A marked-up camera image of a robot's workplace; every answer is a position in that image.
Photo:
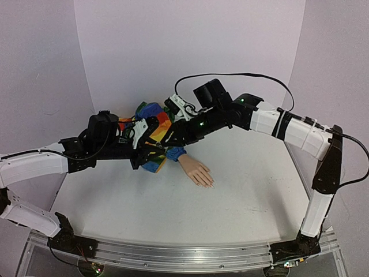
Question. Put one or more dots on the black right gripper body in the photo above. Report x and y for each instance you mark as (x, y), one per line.
(177, 133)

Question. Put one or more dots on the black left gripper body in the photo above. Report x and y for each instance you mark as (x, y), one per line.
(142, 153)

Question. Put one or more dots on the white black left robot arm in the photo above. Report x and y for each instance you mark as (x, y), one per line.
(105, 138)

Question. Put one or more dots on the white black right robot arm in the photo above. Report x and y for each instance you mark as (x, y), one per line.
(251, 112)

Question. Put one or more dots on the rainbow striped cloth sleeve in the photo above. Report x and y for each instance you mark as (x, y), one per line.
(162, 119)

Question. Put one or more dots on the mannequin hand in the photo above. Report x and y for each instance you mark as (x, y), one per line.
(196, 171)

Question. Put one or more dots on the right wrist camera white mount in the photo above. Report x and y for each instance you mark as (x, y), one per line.
(180, 108)

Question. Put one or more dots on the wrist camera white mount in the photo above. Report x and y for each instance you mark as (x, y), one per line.
(143, 129)
(180, 108)

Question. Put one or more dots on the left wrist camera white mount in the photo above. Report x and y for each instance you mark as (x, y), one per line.
(143, 129)

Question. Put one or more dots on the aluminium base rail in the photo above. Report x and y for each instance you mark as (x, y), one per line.
(83, 256)

